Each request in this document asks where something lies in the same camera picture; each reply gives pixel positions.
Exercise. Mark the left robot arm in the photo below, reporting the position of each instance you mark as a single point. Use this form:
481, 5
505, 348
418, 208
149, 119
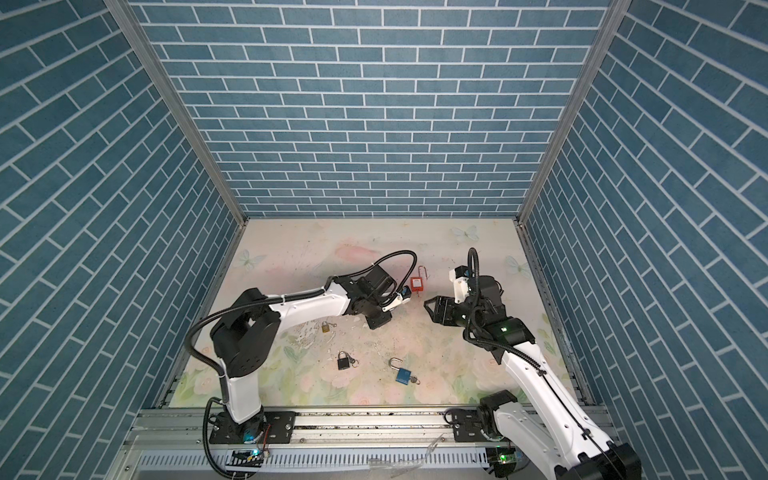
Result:
242, 339

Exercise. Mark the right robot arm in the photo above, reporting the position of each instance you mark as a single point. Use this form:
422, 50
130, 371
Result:
540, 396

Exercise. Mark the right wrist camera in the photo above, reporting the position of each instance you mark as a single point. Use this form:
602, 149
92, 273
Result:
459, 278

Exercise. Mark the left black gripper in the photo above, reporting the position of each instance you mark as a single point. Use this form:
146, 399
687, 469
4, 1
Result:
378, 322

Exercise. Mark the blue padlock with key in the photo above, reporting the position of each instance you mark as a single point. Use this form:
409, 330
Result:
403, 375

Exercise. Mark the red padlock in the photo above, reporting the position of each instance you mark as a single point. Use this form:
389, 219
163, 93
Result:
417, 282

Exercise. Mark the black padlock with key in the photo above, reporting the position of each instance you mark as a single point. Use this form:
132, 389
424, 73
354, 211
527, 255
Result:
345, 361

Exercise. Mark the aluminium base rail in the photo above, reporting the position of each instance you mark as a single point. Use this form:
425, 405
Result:
394, 439

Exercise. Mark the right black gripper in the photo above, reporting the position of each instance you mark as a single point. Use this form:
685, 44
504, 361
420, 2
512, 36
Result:
445, 305

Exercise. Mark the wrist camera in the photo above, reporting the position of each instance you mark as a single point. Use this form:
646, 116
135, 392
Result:
459, 278
402, 297

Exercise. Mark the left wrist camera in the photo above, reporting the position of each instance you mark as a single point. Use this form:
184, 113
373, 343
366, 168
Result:
402, 297

